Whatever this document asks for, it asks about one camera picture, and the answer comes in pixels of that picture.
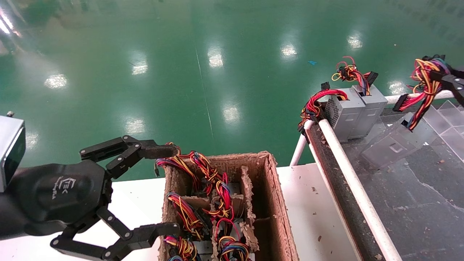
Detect grey power supply red cables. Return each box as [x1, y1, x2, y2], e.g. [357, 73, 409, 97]
[298, 82, 367, 142]

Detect clear plastic dividers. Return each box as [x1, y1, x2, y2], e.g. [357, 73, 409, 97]
[422, 100, 464, 162]

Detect power supply with braided cables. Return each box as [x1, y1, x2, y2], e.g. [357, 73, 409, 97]
[203, 172, 235, 220]

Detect brown cardboard divider box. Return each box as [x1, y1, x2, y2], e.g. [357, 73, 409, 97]
[158, 151, 300, 261]

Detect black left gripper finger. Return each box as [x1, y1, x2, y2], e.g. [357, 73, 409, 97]
[79, 135, 181, 180]
[50, 206, 181, 261]

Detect long white rail tube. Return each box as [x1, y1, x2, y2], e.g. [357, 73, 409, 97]
[318, 119, 403, 261]

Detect white crossbar tube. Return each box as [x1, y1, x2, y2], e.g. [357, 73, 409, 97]
[384, 90, 456, 106]

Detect power supply with coloured cables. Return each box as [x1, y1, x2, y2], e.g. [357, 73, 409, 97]
[155, 142, 220, 192]
[166, 191, 205, 240]
[162, 234, 199, 261]
[213, 219, 251, 261]

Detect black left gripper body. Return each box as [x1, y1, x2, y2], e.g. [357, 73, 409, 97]
[5, 159, 113, 236]

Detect dark conveyor belt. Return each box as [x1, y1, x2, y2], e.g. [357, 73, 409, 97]
[306, 105, 464, 261]

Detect white support leg tube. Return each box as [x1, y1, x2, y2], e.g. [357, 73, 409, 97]
[290, 120, 316, 167]

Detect grey power supply tangled cables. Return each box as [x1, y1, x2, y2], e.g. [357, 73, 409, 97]
[331, 55, 389, 140]

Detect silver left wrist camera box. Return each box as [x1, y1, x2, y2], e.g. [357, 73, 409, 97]
[0, 115, 26, 192]

